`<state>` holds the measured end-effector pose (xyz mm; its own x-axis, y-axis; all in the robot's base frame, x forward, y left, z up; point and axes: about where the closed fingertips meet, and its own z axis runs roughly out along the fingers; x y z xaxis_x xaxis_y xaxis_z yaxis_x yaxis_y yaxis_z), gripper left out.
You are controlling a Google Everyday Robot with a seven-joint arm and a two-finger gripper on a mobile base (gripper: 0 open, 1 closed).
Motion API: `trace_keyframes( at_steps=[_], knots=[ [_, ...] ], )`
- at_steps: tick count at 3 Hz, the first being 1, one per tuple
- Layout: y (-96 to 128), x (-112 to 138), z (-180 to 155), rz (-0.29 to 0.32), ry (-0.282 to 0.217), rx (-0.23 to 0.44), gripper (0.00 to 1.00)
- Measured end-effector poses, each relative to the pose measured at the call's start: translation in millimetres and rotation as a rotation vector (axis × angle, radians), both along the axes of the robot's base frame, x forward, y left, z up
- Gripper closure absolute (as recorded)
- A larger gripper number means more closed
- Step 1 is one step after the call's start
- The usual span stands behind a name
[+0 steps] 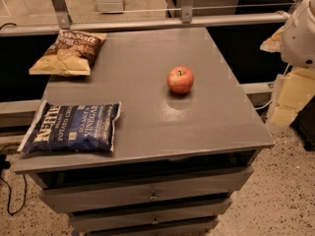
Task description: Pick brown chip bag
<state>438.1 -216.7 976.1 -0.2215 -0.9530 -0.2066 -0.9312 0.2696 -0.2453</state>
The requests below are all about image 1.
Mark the brown chip bag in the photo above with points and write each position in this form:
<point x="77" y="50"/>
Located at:
<point x="72" y="54"/>

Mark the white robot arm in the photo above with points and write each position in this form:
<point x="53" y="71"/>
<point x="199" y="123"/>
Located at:
<point x="298" y="38"/>

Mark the blue Kettle chip bag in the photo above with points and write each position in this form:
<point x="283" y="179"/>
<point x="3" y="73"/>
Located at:
<point x="72" y="128"/>

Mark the red apple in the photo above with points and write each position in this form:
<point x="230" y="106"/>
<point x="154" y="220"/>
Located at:
<point x="180" y="79"/>

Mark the grey drawer cabinet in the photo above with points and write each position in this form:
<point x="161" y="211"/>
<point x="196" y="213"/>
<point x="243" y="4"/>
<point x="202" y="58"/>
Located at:
<point x="159" y="132"/>

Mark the middle grey drawer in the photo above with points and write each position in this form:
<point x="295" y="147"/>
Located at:
<point x="149" y="214"/>

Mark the grey drawer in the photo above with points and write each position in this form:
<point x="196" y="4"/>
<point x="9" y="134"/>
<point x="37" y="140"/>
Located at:
<point x="147" y="190"/>
<point x="202" y="224"/>
<point x="149" y="214"/>

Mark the top grey drawer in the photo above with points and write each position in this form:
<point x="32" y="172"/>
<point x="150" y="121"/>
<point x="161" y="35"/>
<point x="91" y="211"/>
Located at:
<point x="147" y="190"/>

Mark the bottom grey drawer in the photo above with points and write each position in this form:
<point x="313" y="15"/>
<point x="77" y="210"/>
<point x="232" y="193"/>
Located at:
<point x="202" y="224"/>

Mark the grey metal railing frame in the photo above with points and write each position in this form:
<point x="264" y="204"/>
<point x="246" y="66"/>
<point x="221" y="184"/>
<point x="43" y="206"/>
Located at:
<point x="22" y="17"/>

